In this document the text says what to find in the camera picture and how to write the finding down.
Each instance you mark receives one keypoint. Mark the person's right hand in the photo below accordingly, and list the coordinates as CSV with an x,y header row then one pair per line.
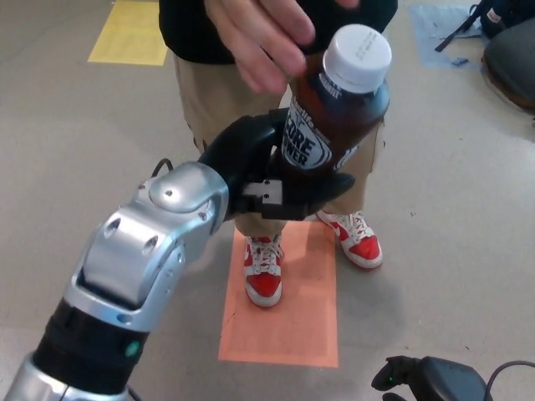
x,y
255,37

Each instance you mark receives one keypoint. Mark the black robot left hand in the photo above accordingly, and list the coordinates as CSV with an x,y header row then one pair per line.
x,y
242,146

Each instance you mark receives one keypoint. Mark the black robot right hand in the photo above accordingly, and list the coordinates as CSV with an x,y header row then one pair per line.
x,y
439,376

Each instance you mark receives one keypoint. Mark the brown protein shake bottle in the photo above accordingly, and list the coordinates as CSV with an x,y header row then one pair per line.
x,y
334,108

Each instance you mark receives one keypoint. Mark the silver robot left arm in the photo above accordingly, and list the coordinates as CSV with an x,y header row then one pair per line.
x,y
125,242

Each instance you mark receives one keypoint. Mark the person's black shirt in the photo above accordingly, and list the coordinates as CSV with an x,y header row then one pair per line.
x,y
188,33

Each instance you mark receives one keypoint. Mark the person's right red white sneaker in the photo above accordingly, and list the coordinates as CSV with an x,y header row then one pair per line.
x,y
263,275

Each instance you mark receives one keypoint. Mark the person's red white sneaker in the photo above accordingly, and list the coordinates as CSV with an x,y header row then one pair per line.
x,y
361,246
263,275

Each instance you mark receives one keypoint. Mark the person's left red white sneaker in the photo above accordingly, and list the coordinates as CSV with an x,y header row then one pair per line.
x,y
361,246

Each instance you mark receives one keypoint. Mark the yellow paper floor sheet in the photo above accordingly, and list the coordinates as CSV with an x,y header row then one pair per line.
x,y
127,35

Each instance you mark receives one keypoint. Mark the orange paper floor sheet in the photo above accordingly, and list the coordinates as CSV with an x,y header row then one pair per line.
x,y
288,330

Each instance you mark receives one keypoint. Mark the blue paper floor sheet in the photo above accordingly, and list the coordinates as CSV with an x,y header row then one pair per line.
x,y
426,29

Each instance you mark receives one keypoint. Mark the blue tape scrap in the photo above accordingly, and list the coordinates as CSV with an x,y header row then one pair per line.
x,y
459,62

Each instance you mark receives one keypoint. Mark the black backpack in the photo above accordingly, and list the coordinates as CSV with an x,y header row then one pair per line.
x,y
501,14

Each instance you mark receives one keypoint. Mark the grey padded seat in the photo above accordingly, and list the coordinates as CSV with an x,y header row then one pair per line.
x,y
514,62

